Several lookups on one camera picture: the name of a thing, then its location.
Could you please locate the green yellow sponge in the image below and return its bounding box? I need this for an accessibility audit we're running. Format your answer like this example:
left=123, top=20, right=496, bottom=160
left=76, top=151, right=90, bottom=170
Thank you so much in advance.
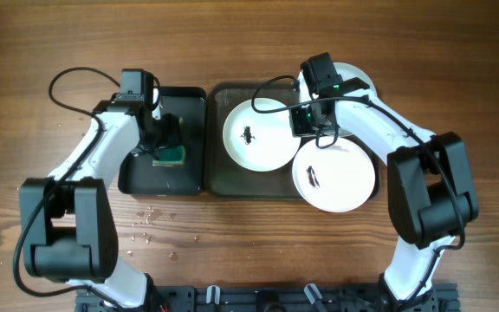
left=152, top=145, right=186, bottom=166

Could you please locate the white plate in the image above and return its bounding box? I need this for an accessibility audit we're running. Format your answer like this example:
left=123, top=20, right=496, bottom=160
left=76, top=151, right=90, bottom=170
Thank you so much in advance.
left=222, top=98, right=301, bottom=172
left=292, top=138, right=376, bottom=212

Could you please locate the brown serving tray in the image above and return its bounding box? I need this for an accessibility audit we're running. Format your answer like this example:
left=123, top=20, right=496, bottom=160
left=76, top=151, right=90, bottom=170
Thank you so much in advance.
left=204, top=81, right=381, bottom=201

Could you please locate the black water tray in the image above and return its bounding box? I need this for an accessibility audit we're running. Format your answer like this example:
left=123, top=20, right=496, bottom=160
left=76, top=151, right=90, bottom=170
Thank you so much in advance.
left=118, top=87, right=206, bottom=196

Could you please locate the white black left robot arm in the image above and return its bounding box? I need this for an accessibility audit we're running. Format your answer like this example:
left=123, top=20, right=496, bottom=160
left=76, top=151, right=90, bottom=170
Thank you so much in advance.
left=12, top=93, right=172, bottom=311

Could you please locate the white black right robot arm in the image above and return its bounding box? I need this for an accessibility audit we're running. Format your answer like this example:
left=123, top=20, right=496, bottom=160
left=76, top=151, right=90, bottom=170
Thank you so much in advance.
left=295, top=76, right=479, bottom=311

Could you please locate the pale blue dirty plate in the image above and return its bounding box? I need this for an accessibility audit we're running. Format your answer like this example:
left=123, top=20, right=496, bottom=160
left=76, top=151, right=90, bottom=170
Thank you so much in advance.
left=321, top=62, right=377, bottom=137

